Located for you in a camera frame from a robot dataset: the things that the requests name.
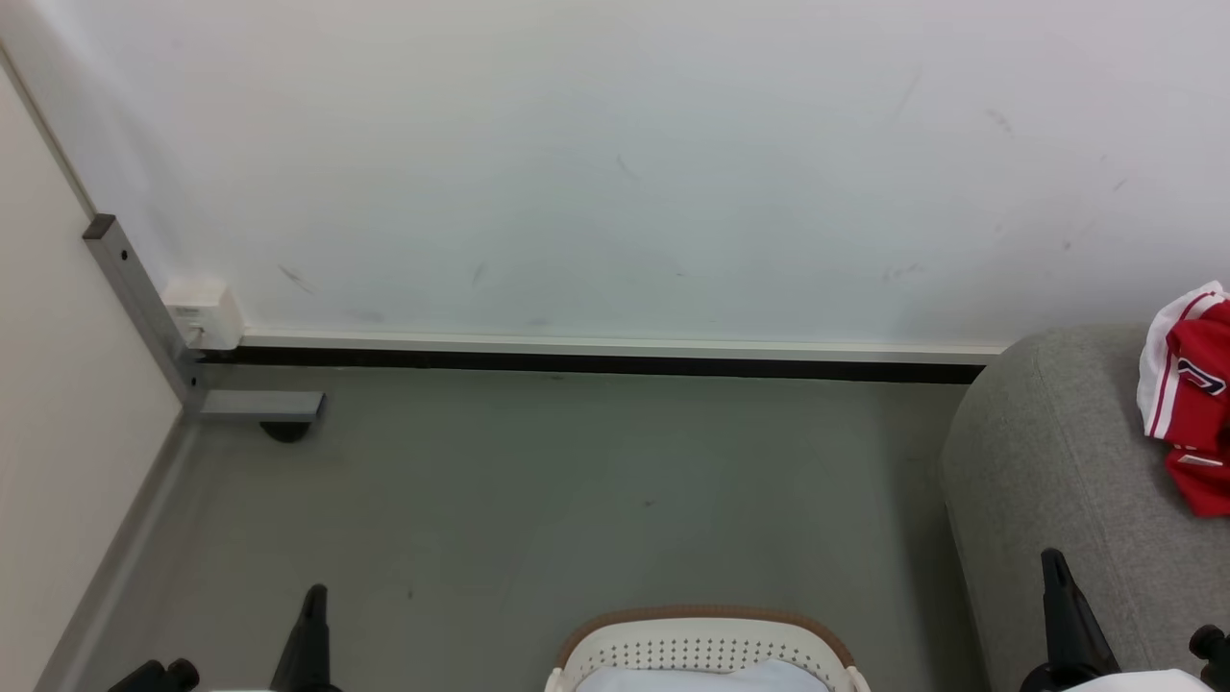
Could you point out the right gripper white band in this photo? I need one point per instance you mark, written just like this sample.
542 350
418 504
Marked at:
1134 683

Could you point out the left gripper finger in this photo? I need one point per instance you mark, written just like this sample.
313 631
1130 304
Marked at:
309 644

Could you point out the red jersey with white collar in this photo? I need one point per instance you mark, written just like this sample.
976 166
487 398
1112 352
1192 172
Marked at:
1196 384

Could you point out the white perforated laundry basket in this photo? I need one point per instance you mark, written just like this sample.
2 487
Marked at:
701 644

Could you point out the grey fabric sofa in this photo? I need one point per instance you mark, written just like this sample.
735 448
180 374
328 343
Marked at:
1057 452

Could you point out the beige partition panel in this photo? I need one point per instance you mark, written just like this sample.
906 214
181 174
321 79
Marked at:
67 384

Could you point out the black skirting strip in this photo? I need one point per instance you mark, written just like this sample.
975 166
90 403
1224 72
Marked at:
577 364

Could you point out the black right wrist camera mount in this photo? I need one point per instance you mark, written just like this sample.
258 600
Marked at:
1213 654

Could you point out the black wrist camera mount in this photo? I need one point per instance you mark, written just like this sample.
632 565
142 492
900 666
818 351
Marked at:
1213 654
159 676

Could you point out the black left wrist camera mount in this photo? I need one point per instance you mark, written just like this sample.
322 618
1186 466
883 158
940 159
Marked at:
159 676

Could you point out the black round frame foot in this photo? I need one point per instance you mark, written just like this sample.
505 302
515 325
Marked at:
286 432

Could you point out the white wall socket box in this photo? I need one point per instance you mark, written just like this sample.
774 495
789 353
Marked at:
207 312

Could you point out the grey metal frame post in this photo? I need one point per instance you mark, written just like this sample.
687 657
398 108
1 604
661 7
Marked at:
144 308

